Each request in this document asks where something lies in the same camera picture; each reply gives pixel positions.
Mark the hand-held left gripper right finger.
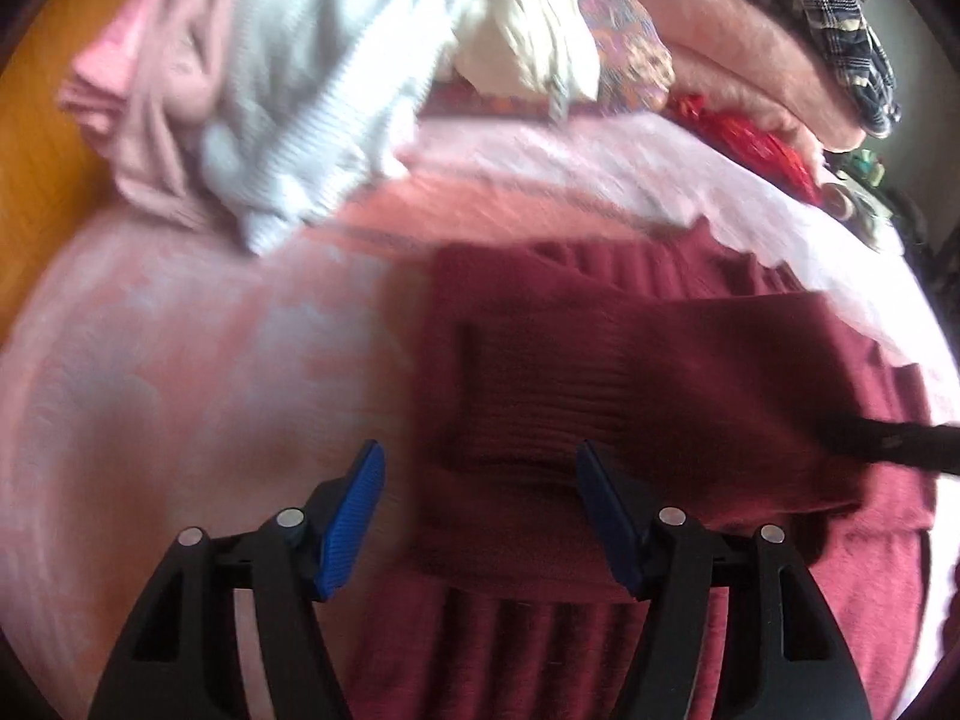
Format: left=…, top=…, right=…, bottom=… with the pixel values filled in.
left=575, top=440, right=872, bottom=720

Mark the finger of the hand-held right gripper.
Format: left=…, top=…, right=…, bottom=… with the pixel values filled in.
left=814, top=412, right=960, bottom=478

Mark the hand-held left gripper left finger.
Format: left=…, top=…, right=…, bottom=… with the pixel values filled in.
left=88, top=440, right=386, bottom=720

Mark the maroon knit sweater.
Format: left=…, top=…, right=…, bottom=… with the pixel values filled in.
left=409, top=221, right=947, bottom=720

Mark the pink printed blanket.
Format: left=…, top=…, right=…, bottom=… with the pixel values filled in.
left=0, top=111, right=960, bottom=720

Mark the red cloth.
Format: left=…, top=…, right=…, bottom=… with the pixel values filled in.
left=667, top=94, right=822, bottom=203

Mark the folded pink fleece blanket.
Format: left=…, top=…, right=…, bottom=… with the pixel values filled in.
left=600, top=0, right=871, bottom=155

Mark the dark plaid cloth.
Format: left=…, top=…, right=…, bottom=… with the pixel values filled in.
left=675, top=0, right=902, bottom=137

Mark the white striped garment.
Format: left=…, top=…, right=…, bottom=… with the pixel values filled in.
left=199, top=0, right=593, bottom=256

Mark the floral patterned cloth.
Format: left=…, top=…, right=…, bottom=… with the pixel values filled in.
left=577, top=0, right=676, bottom=113

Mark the pale pink garment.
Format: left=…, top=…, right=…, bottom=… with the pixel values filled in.
left=58, top=0, right=256, bottom=230

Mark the cream zippered garment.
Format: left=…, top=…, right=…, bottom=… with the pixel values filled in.
left=454, top=0, right=601, bottom=102

